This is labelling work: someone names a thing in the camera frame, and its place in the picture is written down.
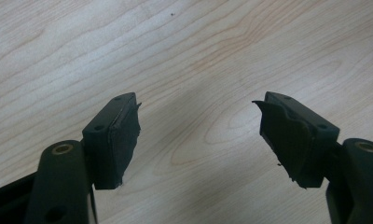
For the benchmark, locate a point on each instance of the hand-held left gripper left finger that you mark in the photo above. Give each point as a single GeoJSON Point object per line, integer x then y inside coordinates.
{"type": "Point", "coordinates": [108, 146]}

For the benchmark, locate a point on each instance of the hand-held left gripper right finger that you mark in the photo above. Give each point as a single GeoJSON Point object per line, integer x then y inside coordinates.
{"type": "Point", "coordinates": [302, 143]}

